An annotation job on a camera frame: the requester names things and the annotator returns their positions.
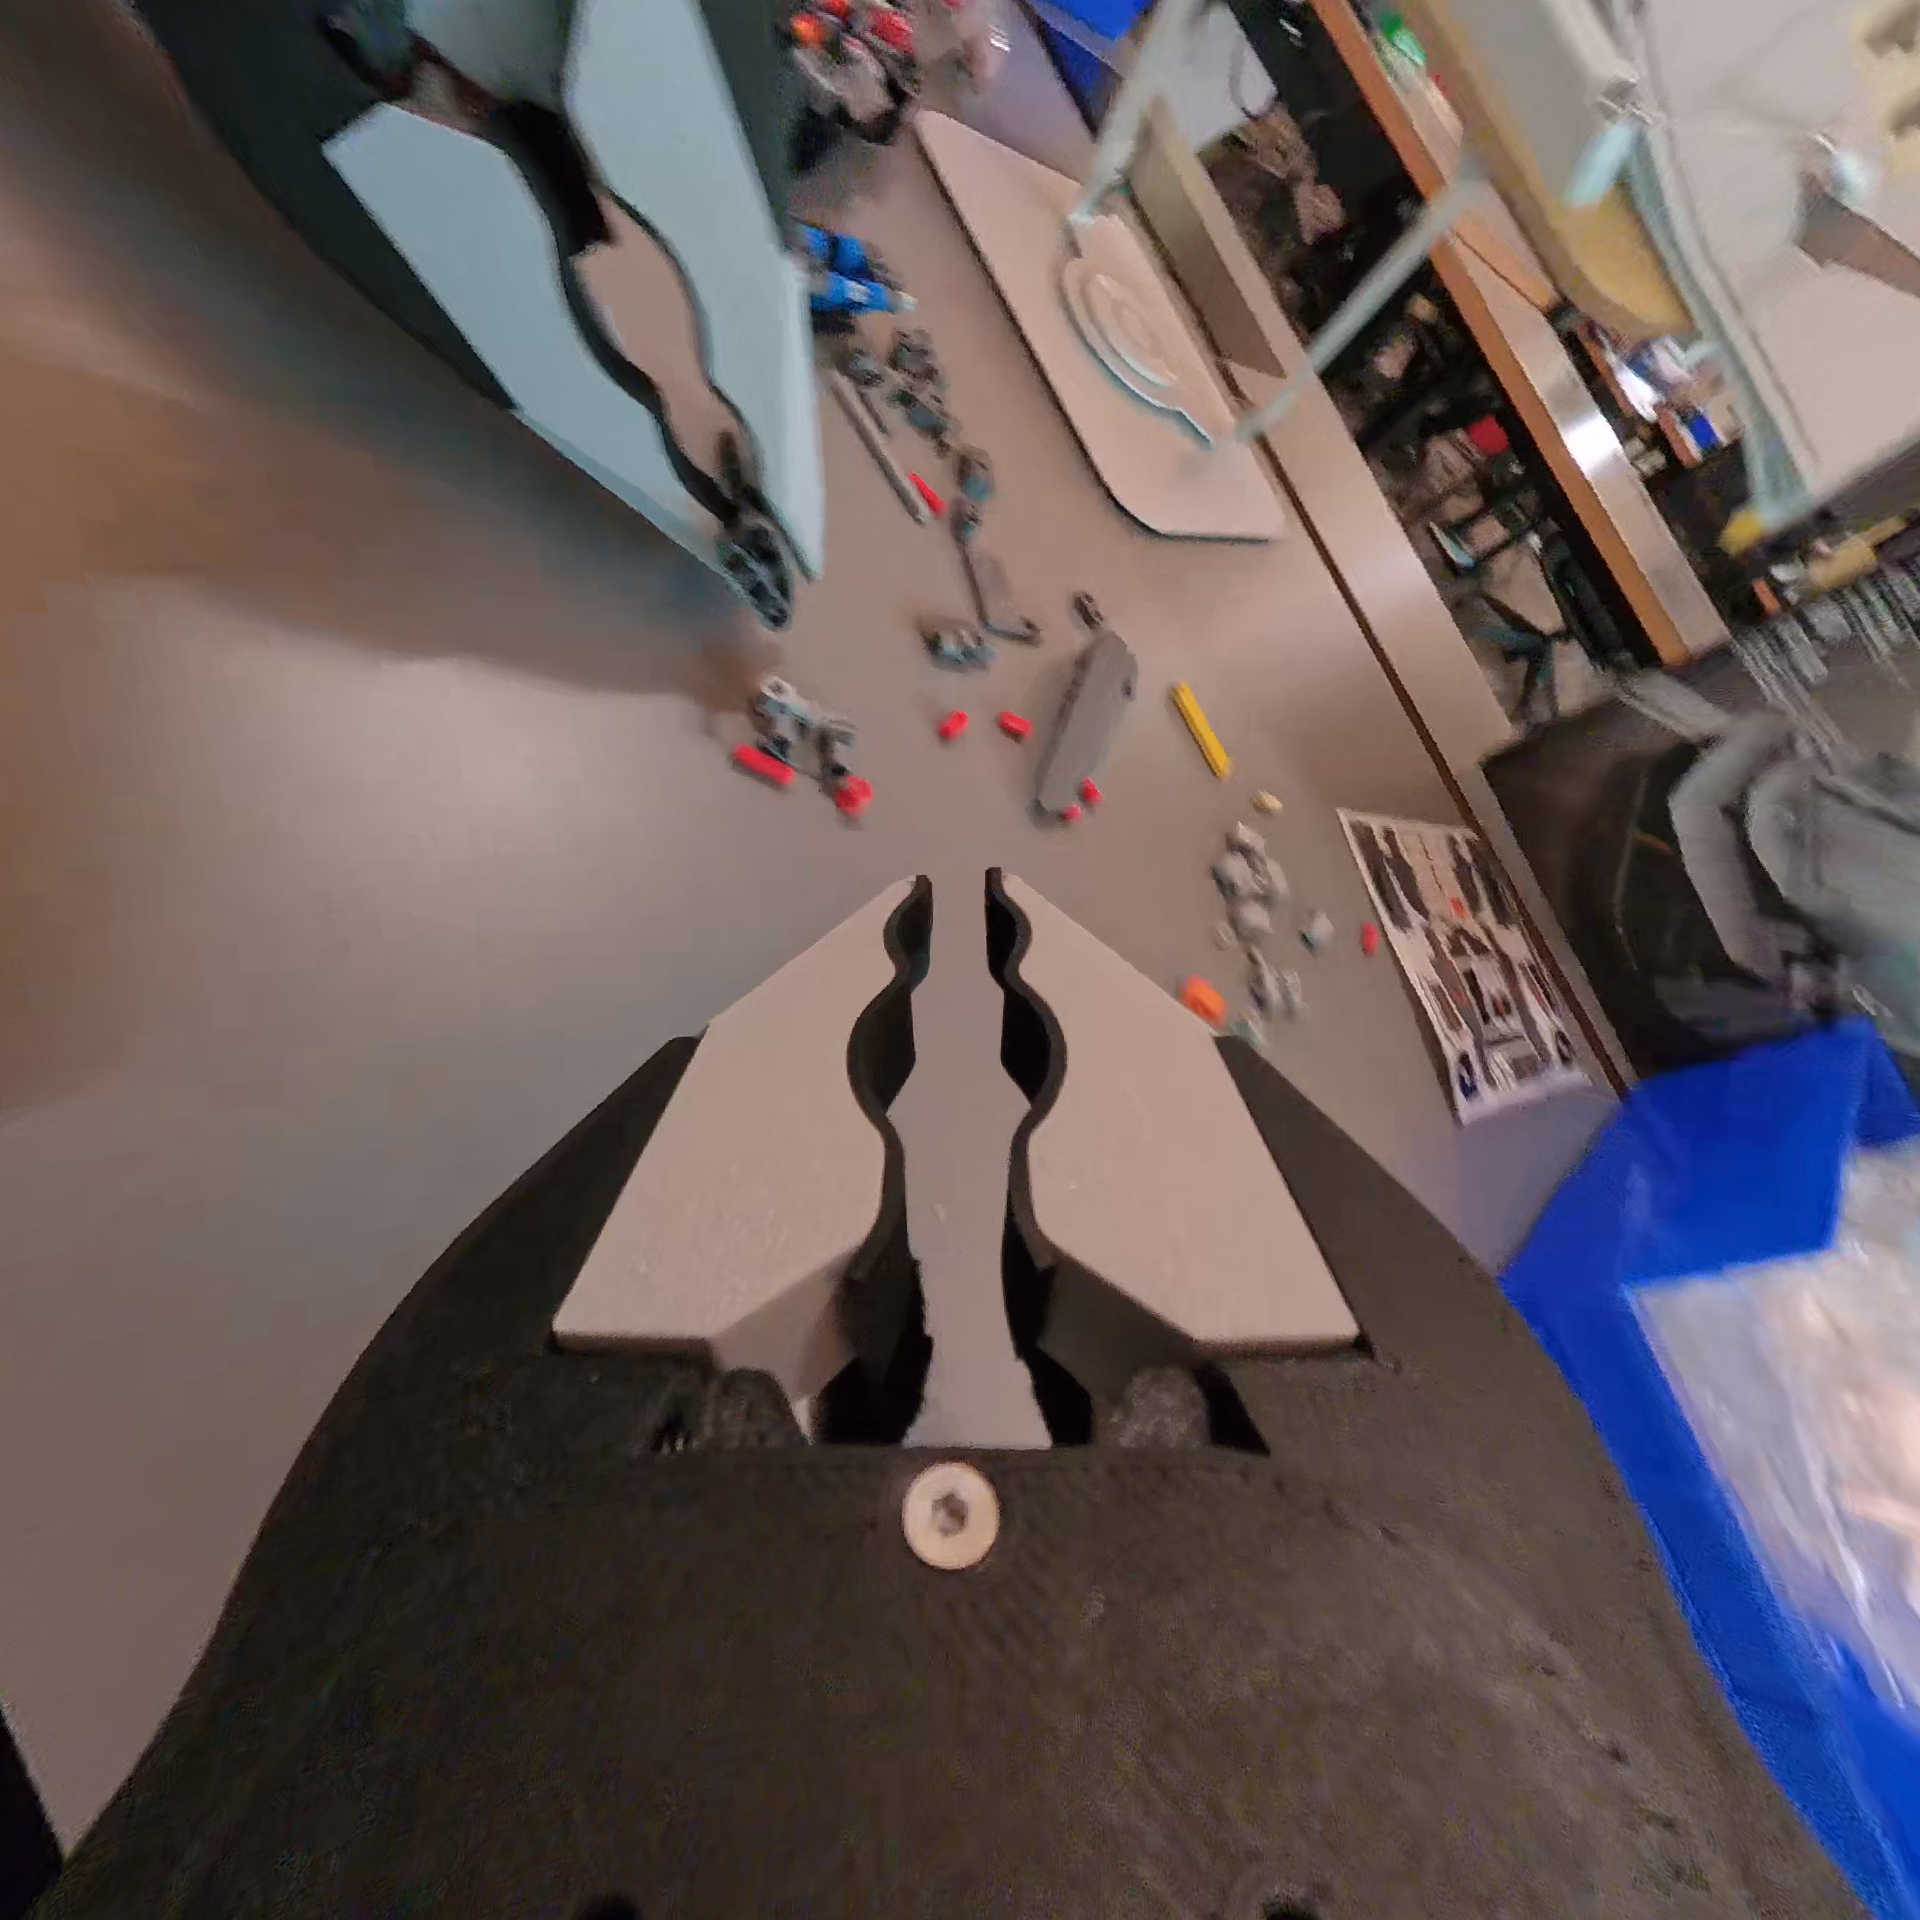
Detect desk with wooden edge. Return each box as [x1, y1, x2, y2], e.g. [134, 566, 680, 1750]
[1307, 0, 1729, 670]

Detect blue plastic bin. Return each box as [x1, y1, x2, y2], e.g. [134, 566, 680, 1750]
[1499, 1015, 1920, 1920]

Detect crumpled clear plastic bags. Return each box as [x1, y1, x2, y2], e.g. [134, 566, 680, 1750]
[1625, 1141, 1920, 1728]

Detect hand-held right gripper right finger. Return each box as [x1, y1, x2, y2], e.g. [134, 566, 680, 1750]
[982, 868, 1363, 1397]

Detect cluster of dark grey connectors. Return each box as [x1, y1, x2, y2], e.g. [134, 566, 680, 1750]
[832, 330, 999, 514]

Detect blue and black lego assembly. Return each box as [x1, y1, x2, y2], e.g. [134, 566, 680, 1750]
[801, 222, 921, 323]

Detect grey lego panel with holes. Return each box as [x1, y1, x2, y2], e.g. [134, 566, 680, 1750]
[1030, 630, 1143, 825]

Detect white book stand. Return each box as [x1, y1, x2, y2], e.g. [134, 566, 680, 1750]
[909, 0, 1920, 548]

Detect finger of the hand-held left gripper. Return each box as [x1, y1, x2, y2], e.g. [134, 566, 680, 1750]
[564, 0, 832, 588]
[321, 99, 745, 566]

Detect grey lego axle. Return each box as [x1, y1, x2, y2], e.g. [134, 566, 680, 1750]
[828, 374, 933, 524]

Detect black lego car chassis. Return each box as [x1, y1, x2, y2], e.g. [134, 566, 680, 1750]
[785, 0, 963, 140]

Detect lego set box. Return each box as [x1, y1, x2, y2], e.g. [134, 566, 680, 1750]
[1482, 697, 1920, 1082]

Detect lego sticker sheet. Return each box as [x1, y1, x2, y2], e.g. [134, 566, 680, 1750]
[1339, 807, 1593, 1128]

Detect cluster of light grey connectors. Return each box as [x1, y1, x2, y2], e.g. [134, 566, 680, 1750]
[1207, 819, 1339, 1052]

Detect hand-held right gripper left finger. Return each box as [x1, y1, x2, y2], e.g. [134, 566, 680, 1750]
[547, 873, 937, 1447]

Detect lego instruction booklet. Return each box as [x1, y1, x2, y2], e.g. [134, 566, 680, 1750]
[1618, 0, 1920, 503]

